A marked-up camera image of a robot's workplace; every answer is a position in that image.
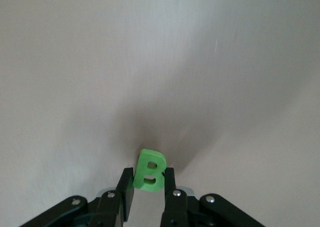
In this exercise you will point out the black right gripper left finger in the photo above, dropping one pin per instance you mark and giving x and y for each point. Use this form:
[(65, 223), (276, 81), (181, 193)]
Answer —
[(125, 187)]

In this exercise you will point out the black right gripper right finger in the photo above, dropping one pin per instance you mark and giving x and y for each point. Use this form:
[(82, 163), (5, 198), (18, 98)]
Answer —
[(175, 207)]

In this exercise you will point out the green letter B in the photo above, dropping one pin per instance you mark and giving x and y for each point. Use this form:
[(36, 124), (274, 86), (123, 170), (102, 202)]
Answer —
[(141, 167)]

